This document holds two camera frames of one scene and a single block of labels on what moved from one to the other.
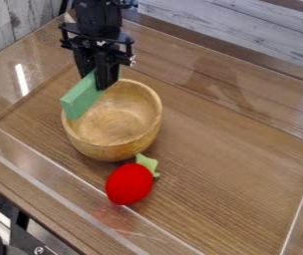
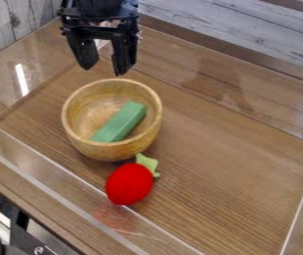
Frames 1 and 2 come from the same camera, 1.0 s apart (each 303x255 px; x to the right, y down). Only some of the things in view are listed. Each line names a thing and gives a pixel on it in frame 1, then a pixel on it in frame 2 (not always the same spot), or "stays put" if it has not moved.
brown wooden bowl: x=118 y=125 stays put
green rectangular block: x=81 y=97 to x=120 y=125
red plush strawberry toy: x=130 y=180 stays put
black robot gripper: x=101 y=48 to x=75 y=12
